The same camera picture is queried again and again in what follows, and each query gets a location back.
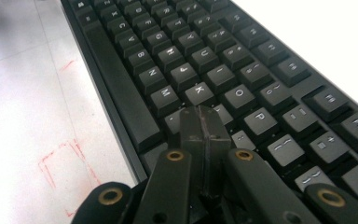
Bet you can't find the black computer keyboard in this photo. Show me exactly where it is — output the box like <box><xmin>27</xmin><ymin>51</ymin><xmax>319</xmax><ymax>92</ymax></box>
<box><xmin>60</xmin><ymin>0</ymin><xmax>358</xmax><ymax>224</ymax></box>

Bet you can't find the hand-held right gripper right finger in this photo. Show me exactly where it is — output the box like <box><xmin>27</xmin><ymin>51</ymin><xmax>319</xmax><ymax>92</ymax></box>
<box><xmin>200</xmin><ymin>105</ymin><xmax>233</xmax><ymax>198</ymax></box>

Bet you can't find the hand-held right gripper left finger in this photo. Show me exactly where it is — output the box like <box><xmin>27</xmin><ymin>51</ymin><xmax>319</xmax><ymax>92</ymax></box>
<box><xmin>178</xmin><ymin>105</ymin><xmax>207</xmax><ymax>198</ymax></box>

